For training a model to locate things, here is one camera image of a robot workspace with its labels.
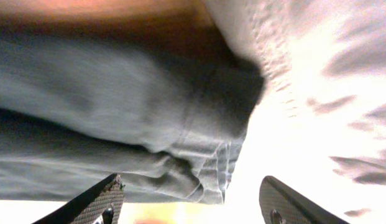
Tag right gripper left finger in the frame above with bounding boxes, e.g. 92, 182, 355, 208
34, 174, 124, 224

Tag black Nike t-shirt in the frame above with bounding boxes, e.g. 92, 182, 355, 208
0, 32, 262, 204

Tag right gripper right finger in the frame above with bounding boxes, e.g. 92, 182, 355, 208
259, 175, 348, 224

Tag grey garment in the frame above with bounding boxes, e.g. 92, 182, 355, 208
205, 0, 386, 223

